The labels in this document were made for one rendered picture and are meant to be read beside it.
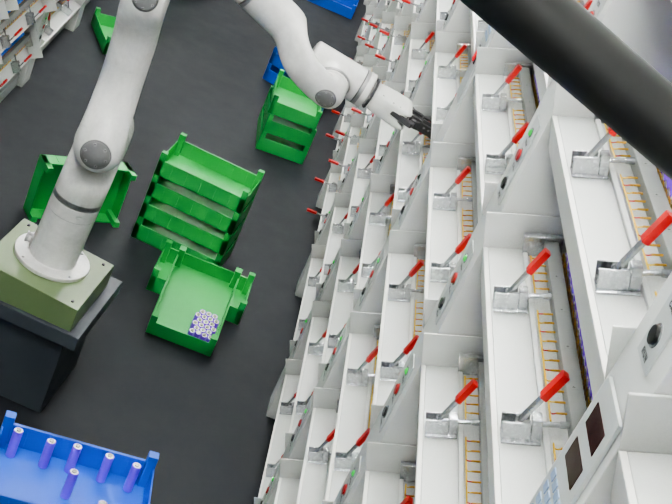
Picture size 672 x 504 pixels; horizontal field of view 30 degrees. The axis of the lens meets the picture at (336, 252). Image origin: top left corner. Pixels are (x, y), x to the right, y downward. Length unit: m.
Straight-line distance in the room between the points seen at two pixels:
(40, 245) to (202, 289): 0.84
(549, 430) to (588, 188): 0.27
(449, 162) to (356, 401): 0.48
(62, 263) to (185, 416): 0.58
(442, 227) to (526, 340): 0.70
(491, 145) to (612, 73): 1.54
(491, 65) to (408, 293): 0.44
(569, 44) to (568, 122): 1.13
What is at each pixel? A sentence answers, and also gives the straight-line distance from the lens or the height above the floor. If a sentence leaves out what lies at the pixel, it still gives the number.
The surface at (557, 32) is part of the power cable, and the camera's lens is 0.43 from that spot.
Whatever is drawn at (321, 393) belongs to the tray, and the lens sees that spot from 2.61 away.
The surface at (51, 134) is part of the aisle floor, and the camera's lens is 4.52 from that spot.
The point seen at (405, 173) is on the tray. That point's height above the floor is 0.96.
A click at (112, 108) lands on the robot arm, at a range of 2.87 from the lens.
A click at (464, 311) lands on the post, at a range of 1.69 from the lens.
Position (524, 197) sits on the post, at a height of 1.43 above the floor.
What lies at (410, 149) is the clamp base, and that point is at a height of 0.97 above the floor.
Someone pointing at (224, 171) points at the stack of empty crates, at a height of 0.26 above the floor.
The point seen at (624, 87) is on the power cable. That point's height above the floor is 1.89.
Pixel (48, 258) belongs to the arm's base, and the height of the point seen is 0.39.
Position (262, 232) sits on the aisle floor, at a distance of 4.39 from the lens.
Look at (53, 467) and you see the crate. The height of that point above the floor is 0.40.
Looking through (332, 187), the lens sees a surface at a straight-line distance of 4.50.
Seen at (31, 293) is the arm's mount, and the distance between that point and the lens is 3.03.
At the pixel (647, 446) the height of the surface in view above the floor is 1.56.
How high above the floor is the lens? 2.00
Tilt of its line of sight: 27 degrees down
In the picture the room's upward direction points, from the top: 25 degrees clockwise
